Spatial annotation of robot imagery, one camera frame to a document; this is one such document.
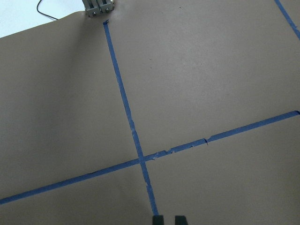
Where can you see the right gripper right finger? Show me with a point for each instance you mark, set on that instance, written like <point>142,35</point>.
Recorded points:
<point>181,220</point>

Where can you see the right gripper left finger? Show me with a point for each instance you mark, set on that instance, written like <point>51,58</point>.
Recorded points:
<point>158,220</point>

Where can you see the aluminium frame post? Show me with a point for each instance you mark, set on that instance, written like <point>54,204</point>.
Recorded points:
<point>97,7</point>

